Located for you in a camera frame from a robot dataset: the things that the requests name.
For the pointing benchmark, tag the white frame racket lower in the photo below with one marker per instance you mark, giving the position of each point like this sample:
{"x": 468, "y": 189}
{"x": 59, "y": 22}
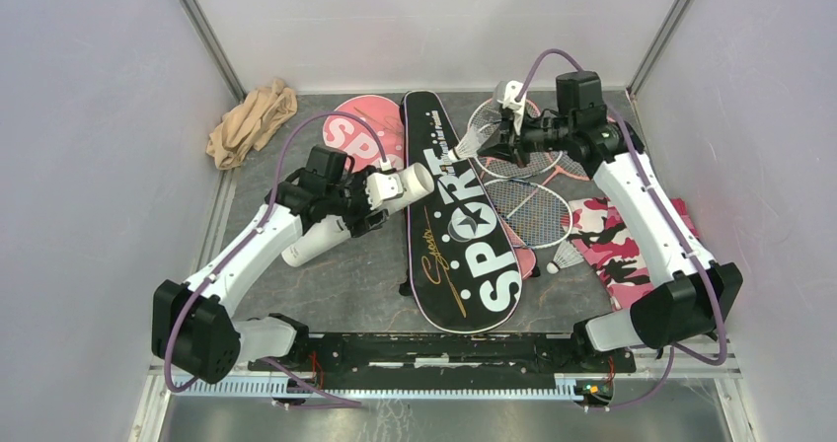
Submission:
{"x": 539, "y": 216}

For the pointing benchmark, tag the pink camouflage cloth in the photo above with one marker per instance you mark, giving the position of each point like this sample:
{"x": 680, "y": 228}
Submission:
{"x": 601, "y": 236}

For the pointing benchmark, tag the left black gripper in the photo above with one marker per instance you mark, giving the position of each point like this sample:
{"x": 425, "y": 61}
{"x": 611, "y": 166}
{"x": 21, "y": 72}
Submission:
{"x": 359, "y": 224}

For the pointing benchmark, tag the clear tube lid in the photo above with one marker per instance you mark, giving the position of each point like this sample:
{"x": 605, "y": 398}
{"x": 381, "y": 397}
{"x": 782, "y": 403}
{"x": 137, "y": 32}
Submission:
{"x": 461, "y": 229}

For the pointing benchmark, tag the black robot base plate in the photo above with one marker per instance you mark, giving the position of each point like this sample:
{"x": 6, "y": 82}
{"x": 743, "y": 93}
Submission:
{"x": 445, "y": 361}

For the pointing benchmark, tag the white shuttlecock tube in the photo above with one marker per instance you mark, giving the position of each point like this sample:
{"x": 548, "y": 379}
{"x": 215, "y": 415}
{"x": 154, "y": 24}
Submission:
{"x": 314, "y": 243}

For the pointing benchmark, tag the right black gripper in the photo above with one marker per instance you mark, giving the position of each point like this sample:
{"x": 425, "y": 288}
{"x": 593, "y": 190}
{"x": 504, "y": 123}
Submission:
{"x": 505, "y": 144}

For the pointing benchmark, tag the white shuttlecock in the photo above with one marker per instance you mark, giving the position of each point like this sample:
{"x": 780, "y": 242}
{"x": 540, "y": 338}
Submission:
{"x": 566, "y": 255}
{"x": 468, "y": 146}

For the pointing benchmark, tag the beige crumpled cloth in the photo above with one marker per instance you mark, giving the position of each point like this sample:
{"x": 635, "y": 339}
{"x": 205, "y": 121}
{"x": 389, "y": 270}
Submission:
{"x": 251, "y": 124}

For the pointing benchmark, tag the pink frame racket left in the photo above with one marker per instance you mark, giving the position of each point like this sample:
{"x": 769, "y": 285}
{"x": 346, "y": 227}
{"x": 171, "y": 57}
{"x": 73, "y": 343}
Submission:
{"x": 486, "y": 120}

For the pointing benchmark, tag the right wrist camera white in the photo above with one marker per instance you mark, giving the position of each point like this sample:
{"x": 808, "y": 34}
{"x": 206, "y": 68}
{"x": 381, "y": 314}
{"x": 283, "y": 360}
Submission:
{"x": 509, "y": 96}

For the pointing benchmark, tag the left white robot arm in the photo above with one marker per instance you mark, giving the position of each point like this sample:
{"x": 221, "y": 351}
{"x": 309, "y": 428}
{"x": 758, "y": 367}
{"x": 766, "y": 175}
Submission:
{"x": 193, "y": 324}

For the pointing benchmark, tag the white slotted cable duct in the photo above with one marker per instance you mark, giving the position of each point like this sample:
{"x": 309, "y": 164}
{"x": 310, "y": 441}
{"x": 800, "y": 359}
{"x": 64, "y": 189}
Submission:
{"x": 278, "y": 386}

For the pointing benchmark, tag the pink sport racket bag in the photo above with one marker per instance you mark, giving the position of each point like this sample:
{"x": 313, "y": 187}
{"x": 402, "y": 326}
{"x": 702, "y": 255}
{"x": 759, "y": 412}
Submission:
{"x": 348, "y": 135}

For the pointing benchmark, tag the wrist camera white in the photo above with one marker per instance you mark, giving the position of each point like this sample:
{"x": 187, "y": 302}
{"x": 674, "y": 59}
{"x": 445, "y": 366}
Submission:
{"x": 509, "y": 96}
{"x": 383, "y": 185}

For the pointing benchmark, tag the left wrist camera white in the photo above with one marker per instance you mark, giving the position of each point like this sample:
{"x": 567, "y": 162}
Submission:
{"x": 383, "y": 185}

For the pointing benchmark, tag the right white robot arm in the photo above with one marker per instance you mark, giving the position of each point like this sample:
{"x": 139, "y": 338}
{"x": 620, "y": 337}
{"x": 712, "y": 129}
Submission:
{"x": 692, "y": 292}

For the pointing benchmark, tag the black sport racket bag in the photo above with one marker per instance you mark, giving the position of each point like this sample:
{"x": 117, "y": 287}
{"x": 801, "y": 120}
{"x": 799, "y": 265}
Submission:
{"x": 464, "y": 273}

